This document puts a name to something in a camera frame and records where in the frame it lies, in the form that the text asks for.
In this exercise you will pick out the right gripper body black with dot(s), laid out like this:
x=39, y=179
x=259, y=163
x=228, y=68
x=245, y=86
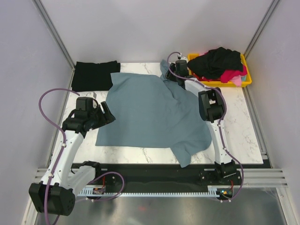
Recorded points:
x=172, y=76

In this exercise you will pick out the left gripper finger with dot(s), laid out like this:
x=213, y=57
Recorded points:
x=105, y=109
x=109, y=118

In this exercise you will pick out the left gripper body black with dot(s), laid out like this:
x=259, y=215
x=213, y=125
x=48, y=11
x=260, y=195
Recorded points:
x=97, y=117

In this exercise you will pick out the blue-grey t shirt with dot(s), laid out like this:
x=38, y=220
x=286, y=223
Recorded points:
x=153, y=112

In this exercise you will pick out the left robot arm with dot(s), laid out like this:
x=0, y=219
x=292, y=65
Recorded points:
x=57, y=190

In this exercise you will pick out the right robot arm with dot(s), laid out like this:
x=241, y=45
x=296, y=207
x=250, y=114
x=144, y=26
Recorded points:
x=212, y=109

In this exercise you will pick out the red t shirt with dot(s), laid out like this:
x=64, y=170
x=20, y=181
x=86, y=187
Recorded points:
x=200, y=78

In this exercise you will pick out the folded black t shirt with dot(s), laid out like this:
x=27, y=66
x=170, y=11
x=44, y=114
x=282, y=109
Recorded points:
x=94, y=76

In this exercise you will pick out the crumpled black t shirt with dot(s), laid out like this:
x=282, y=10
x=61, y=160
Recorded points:
x=214, y=63

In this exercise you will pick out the yellow plastic bin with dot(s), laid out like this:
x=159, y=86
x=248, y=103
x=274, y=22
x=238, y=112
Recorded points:
x=217, y=83

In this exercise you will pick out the light pink t shirt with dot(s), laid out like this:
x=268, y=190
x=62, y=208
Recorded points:
x=237, y=80

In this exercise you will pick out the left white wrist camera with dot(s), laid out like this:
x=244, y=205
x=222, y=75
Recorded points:
x=93, y=95

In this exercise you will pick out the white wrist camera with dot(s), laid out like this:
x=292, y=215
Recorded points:
x=182, y=57
x=93, y=95

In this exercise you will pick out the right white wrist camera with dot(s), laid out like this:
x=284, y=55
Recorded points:
x=182, y=57

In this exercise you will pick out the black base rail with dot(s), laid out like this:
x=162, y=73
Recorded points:
x=115, y=182

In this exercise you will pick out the white slotted cable duct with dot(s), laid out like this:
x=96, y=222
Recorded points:
x=90, y=191

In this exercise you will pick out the left aluminium frame post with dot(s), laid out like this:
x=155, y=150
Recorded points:
x=50, y=25

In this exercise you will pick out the aluminium frame post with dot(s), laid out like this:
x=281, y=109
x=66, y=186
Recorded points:
x=262, y=25
x=50, y=25

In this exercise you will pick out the right aluminium frame post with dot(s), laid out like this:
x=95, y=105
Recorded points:
x=262, y=25

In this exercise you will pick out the aluminium front rail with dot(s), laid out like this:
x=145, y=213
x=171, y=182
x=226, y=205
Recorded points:
x=264, y=177

